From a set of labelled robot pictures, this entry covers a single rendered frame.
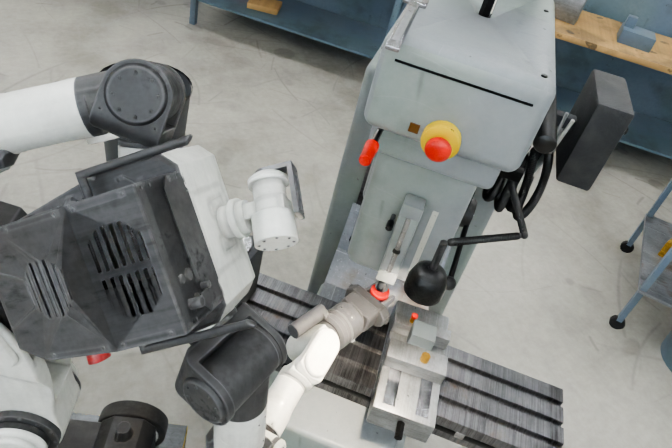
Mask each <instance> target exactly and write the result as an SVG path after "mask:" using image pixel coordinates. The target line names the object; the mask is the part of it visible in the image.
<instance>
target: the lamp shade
mask: <svg viewBox="0 0 672 448"><path fill-rule="evenodd" d="M430 264H431V261H429V260H423V261H420V262H418V263H417V264H416V265H415V266H414V267H413V268H412V269H411V270H410V271H409V273H408V275H407V277H406V280H405V282H404V291H405V293H406V295H407V296H408V297H409V298H410V299H411V300H412V301H414V302H415V303H417V304H420V305H423V306H433V305H436V304H438V303H439V302H440V300H441V299H442V296H443V294H444V292H445V290H446V287H447V274H446V271H445V270H444V268H443V267H442V266H441V265H438V267H437V269H436V270H434V269H431V268H430Z"/></svg>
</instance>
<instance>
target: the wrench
mask: <svg viewBox="0 0 672 448"><path fill-rule="evenodd" d="M403 3H406V4H407V5H406V7H405V9H404V11H403V13H402V15H401V17H400V19H399V20H398V22H397V24H396V26H395V28H394V30H393V32H392V34H391V35H390V37H389V39H388V41H387V43H386V45H385V49H387V50H390V51H393V52H396V53H398V52H399V50H400V48H401V46H402V44H403V42H404V40H405V37H406V35H407V33H408V31H409V29H410V27H411V25H412V23H413V20H414V18H415V16H416V14H417V12H418V10H419V8H423V9H426V7H427V5H428V3H429V0H422V2H420V1H417V0H403Z"/></svg>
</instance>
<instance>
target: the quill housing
mask: <svg viewBox="0 0 672 448"><path fill-rule="evenodd" d="M476 187H477V186H474V185H471V184H469V183H466V182H463V181H460V180H457V179H454V178H452V177H449V176H446V175H443V174H440V173H437V172H435V171H432V170H429V169H426V168H423V167H420V166H418V165H415V164H412V163H409V162H406V161H403V160H400V159H398V158H395V157H392V156H389V155H386V154H383V153H381V152H378V153H377V157H376V160H375V163H374V166H373V169H372V173H371V176H370V179H369V182H368V186H367V189H366V192H365V195H364V198H363V202H362V205H361V208H360V211H359V215H358V218H357V221H356V224H355V227H354V231H353V234H352V236H350V239H349V241H350V244H349V247H348V255H349V258H350V259H351V260H352V261H353V262H355V263H357V264H360V265H363V266H365V267H368V268H371V269H373V270H376V271H379V268H380V265H381V263H382V260H383V257H384V255H385V252H386V249H387V246H388V244H389V241H390V238H391V236H392V233H393V230H394V227H395V225H396V222H397V219H398V216H399V214H400V211H401V208H402V206H403V203H404V200H405V197H406V195H407V194H411V195H414V196H417V197H420V198H423V199H425V200H426V204H425V207H424V211H423V213H422V216H421V218H420V221H419V223H418V225H417V228H416V230H415V233H414V235H413V238H412V240H411V243H410V245H409V248H408V250H407V253H406V255H405V258H404V261H403V263H402V266H401V268H400V271H399V273H398V276H397V279H400V280H402V281H405V280H406V277H407V275H408V273H409V271H410V270H411V269H412V268H413V267H414V266H415V265H416V264H417V263H418V262H420V261H423V260H429V261H432V259H433V257H434V254H435V252H436V250H437V248H438V245H439V243H440V241H441V240H446V241H447V240H448V239H450V238H454V236H455V233H456V231H457V229H458V227H459V225H460V222H461V220H462V218H463V216H464V214H465V212H466V209H467V207H469V206H470V204H471V202H472V199H473V196H474V194H475V190H476ZM391 214H395V215H396V217H395V219H394V226H393V229H392V230H391V231H387V230H386V229H385V227H386V224H387V221H388V220H390V217H391Z"/></svg>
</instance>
